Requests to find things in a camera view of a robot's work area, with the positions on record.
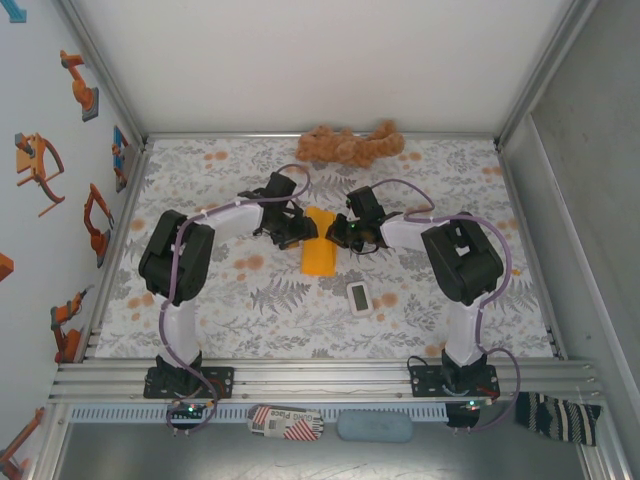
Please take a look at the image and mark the orange paper sheet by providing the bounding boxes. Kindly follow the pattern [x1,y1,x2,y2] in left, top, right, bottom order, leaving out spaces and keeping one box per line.
[300,205,339,278]

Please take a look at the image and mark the white digital timer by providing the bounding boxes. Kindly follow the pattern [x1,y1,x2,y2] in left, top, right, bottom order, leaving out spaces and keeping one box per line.
[345,280,374,318]

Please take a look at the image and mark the brown plush toy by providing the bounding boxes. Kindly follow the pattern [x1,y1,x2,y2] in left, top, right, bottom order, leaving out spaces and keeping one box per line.
[294,119,406,170]

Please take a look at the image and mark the floral printed table mat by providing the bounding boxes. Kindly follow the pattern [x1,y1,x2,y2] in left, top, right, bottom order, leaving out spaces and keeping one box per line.
[94,137,557,360]

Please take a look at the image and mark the red white printed pouch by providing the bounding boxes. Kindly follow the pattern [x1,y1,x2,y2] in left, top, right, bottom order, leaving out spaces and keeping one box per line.
[247,404,326,443]

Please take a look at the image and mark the blue-grey glasses case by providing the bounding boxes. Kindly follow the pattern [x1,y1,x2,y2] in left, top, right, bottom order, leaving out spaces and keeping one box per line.
[335,409,415,445]

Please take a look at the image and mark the grey metal shelf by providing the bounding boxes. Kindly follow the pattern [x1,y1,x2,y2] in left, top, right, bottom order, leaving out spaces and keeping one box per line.
[47,419,601,480]

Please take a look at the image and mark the black white striped sock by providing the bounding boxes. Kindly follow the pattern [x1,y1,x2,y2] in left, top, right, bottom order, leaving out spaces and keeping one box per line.
[514,392,603,447]

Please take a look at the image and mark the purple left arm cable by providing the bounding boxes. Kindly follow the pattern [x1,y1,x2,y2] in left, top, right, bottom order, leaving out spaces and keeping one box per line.
[158,164,312,436]

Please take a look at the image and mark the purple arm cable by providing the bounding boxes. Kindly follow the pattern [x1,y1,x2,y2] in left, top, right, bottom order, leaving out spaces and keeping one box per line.
[369,178,523,434]
[158,164,312,436]

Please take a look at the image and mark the aluminium frame rail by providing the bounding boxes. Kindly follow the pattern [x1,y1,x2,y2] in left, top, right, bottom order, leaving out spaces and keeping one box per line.
[494,141,570,360]
[78,142,154,362]
[48,356,607,404]

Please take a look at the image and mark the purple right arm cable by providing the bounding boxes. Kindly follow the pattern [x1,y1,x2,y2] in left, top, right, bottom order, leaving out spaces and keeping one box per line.
[369,178,523,434]

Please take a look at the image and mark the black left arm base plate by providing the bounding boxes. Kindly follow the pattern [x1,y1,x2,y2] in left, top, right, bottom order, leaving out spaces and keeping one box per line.
[143,366,236,400]

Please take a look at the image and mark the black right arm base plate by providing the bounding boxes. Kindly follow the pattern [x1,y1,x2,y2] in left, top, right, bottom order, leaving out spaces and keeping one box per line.
[409,364,500,399]

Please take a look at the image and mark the blue and orange wall sticker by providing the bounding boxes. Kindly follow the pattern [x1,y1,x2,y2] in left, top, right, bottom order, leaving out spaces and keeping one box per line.
[110,124,133,194]

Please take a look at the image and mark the aluminium frame post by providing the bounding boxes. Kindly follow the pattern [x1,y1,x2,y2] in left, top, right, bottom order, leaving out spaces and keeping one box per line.
[53,0,152,147]
[493,0,600,147]

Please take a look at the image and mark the white slotted cable duct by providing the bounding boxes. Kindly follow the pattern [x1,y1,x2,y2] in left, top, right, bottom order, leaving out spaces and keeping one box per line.
[69,403,450,423]

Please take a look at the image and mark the orange gripper wall sticker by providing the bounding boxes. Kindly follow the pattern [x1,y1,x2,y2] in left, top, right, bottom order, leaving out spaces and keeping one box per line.
[13,132,67,219]

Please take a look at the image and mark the blue machine wall sticker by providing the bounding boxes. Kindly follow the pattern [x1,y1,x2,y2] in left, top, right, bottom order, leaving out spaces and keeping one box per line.
[0,0,29,24]

